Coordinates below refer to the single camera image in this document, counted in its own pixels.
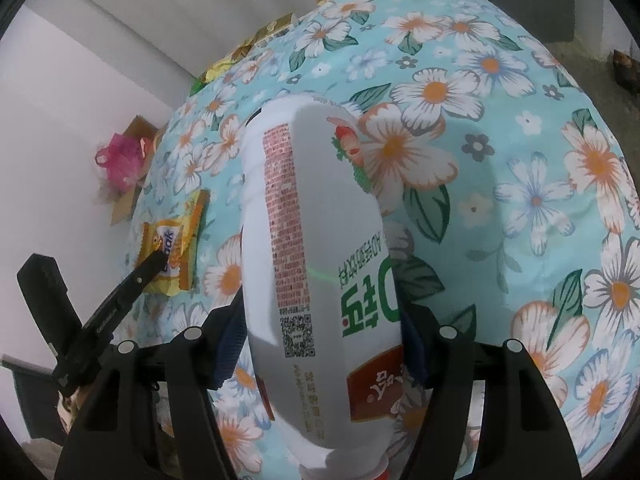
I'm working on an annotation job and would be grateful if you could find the yellow Enaak snack packet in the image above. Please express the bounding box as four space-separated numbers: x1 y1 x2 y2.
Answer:
137 190 209 297

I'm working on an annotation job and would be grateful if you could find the white yogurt bottle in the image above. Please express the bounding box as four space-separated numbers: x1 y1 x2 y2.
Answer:
240 93 404 479

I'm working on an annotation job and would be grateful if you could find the pink mesh gift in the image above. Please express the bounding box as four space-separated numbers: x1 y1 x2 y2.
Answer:
94 133 148 194

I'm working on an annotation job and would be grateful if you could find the floral blue tablecloth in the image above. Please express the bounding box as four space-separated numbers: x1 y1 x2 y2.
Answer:
117 0 639 474

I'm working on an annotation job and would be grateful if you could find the brown basket on floor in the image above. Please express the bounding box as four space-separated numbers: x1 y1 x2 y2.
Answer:
612 50 640 94

